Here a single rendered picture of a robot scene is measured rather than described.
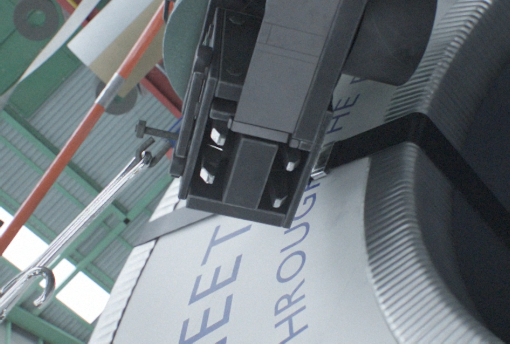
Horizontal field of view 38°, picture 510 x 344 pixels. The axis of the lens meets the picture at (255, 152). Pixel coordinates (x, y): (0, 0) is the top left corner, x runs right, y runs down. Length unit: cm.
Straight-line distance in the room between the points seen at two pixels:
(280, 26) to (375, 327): 18
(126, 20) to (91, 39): 27
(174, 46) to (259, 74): 17
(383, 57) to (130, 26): 462
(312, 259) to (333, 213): 4
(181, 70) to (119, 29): 445
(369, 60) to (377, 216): 11
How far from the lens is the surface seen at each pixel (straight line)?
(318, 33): 42
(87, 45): 509
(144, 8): 505
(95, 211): 54
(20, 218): 72
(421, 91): 57
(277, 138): 46
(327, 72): 43
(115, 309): 70
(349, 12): 42
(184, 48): 59
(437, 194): 53
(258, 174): 47
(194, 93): 48
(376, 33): 44
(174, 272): 65
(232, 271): 58
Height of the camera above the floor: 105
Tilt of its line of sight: 1 degrees down
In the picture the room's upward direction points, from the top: 135 degrees counter-clockwise
